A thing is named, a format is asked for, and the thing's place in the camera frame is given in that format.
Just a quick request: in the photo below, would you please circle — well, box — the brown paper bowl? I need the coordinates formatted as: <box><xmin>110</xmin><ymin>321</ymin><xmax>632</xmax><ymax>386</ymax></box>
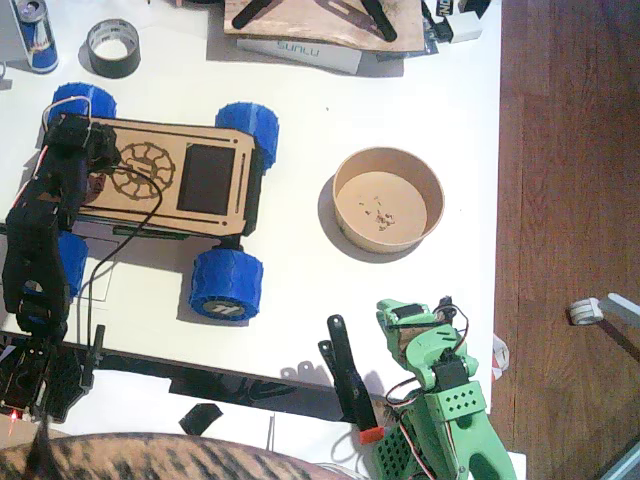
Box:
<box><xmin>331</xmin><ymin>145</ymin><xmax>446</xmax><ymax>255</ymax></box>

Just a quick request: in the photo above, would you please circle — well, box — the white red plastic bag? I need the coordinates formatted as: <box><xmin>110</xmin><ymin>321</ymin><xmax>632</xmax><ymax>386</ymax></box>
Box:
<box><xmin>492</xmin><ymin>333</ymin><xmax>511</xmax><ymax>382</ymax></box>

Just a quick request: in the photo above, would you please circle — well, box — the black spring clamp red tip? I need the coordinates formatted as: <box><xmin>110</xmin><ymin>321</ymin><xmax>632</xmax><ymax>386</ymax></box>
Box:
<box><xmin>317</xmin><ymin>313</ymin><xmax>387</xmax><ymax>445</ymax></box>

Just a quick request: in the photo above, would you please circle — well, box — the wooden rover with blue wheels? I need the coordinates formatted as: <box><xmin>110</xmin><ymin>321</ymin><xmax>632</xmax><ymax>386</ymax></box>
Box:
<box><xmin>49</xmin><ymin>82</ymin><xmax>280</xmax><ymax>321</ymax></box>

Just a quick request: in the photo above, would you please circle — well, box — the blue silver energy drink can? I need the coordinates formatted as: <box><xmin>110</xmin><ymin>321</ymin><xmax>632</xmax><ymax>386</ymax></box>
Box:
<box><xmin>10</xmin><ymin>0</ymin><xmax>60</xmax><ymax>75</ymax></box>

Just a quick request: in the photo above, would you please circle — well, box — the grey metal bar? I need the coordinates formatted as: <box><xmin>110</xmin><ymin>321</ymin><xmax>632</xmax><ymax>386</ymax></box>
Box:
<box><xmin>601</xmin><ymin>292</ymin><xmax>640</xmax><ymax>321</ymax></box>

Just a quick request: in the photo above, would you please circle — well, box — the black tripod leg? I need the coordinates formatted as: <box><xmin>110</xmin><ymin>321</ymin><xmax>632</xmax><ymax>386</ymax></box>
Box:
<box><xmin>231</xmin><ymin>0</ymin><xmax>281</xmax><ymax>29</ymax></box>
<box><xmin>360</xmin><ymin>0</ymin><xmax>399</xmax><ymax>44</ymax></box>

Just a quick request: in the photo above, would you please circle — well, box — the small black flat piece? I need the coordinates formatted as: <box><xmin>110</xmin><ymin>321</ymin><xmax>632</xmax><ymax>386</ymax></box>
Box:
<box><xmin>179</xmin><ymin>402</ymin><xmax>224</xmax><ymax>436</ymax></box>

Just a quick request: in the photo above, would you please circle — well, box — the white SUNLU box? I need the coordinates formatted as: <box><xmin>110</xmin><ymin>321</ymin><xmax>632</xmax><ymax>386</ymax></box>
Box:
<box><xmin>235</xmin><ymin>35</ymin><xmax>364</xmax><ymax>77</ymax></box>

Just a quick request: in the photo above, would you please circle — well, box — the brown wooden board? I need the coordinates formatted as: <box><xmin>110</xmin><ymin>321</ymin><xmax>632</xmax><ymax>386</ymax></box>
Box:
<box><xmin>223</xmin><ymin>0</ymin><xmax>426</xmax><ymax>54</ymax></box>

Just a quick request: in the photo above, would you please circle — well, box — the brown striped fabric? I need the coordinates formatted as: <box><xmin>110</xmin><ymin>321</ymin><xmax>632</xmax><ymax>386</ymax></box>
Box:
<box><xmin>0</xmin><ymin>432</ymin><xmax>366</xmax><ymax>480</ymax></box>

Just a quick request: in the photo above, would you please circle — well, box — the dark blue flat packet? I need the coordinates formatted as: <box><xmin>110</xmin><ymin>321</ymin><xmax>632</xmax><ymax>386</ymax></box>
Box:
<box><xmin>421</xmin><ymin>0</ymin><xmax>442</xmax><ymax>56</ymax></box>

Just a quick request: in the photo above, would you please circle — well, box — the small white box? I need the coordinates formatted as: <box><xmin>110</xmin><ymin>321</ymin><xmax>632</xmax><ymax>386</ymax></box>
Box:
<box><xmin>439</xmin><ymin>9</ymin><xmax>484</xmax><ymax>45</ymax></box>

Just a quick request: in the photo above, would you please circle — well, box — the black wrist camera on cardboard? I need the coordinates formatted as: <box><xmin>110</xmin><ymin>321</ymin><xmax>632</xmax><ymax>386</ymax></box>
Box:
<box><xmin>433</xmin><ymin>296</ymin><xmax>457</xmax><ymax>324</ymax></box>

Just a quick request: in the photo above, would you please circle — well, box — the thin black camera cable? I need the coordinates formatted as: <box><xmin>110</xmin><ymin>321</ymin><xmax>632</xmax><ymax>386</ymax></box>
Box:
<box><xmin>74</xmin><ymin>167</ymin><xmax>164</xmax><ymax>351</ymax></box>

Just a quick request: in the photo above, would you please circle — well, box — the black duct tape roll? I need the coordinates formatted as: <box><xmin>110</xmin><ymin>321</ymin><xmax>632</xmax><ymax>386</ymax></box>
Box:
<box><xmin>85</xmin><ymin>18</ymin><xmax>143</xmax><ymax>80</ymax></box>

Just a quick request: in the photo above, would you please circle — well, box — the long black flat rail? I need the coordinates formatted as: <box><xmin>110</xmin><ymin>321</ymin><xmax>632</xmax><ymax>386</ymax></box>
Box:
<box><xmin>64</xmin><ymin>344</ymin><xmax>354</xmax><ymax>424</ymax></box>

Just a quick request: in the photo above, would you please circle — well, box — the grey metal frame edge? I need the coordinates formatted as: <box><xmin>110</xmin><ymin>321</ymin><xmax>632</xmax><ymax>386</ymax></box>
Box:
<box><xmin>597</xmin><ymin>439</ymin><xmax>640</xmax><ymax>480</ymax></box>

